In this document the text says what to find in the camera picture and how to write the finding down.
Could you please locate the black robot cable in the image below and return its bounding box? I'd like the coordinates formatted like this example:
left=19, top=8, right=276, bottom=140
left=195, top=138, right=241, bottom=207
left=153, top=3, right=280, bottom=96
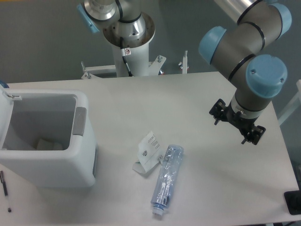
left=119, top=36, right=135, bottom=77

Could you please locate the white metal frame right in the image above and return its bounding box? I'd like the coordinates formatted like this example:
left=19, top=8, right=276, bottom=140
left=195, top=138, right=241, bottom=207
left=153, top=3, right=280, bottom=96
left=278, top=80, right=301, bottom=126

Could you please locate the white clamp post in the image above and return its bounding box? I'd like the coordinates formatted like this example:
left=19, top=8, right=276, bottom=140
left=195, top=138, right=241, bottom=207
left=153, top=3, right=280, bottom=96
left=178, top=50, right=189, bottom=74

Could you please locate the black pen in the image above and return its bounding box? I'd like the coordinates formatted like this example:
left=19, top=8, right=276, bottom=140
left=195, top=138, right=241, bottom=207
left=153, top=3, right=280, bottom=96
left=0, top=170, right=12, bottom=213

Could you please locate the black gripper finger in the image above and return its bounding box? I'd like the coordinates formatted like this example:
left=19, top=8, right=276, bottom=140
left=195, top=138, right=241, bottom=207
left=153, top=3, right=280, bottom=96
left=209, top=99, right=227, bottom=125
left=241, top=124, right=266, bottom=145

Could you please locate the black device at table edge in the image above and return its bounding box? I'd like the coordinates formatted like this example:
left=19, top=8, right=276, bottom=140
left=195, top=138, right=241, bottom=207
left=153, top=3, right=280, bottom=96
left=284, top=190, right=301, bottom=215

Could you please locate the white paper wrapper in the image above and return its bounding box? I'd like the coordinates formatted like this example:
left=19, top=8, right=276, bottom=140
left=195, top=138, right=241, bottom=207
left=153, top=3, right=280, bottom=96
left=132, top=131, right=164, bottom=176

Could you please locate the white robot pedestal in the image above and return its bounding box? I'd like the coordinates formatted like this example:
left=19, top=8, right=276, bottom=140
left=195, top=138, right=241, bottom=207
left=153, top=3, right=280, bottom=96
left=81, top=12, right=166, bottom=79

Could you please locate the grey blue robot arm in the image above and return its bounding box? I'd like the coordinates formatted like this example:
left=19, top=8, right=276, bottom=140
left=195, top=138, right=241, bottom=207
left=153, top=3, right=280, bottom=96
left=77, top=0, right=292, bottom=145

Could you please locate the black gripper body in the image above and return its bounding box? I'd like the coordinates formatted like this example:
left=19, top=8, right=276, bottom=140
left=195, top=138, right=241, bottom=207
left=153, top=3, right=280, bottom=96
left=223, top=105, right=256, bottom=134

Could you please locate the white open trash can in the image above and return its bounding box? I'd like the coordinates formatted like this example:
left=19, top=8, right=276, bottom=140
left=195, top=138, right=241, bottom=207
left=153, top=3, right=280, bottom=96
left=0, top=88, right=97, bottom=188

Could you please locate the crushed clear plastic bottle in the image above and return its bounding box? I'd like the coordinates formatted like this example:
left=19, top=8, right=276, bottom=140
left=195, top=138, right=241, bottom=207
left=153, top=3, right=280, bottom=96
left=151, top=145, right=184, bottom=216

